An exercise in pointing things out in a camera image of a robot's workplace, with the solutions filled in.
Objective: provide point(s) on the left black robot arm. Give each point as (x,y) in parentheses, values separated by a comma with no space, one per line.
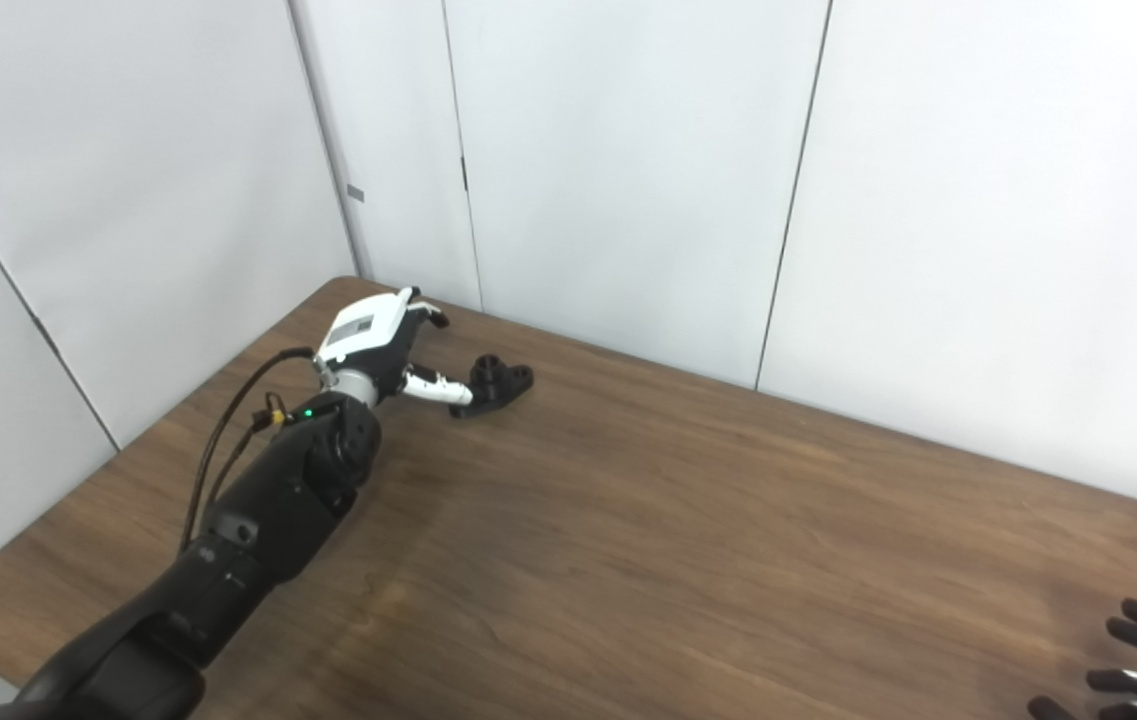
(278,510)

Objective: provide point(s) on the black flanged holder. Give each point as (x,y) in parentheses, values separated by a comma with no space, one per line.
(503,385)

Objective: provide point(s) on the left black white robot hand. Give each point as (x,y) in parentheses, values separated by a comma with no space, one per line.
(363,335)

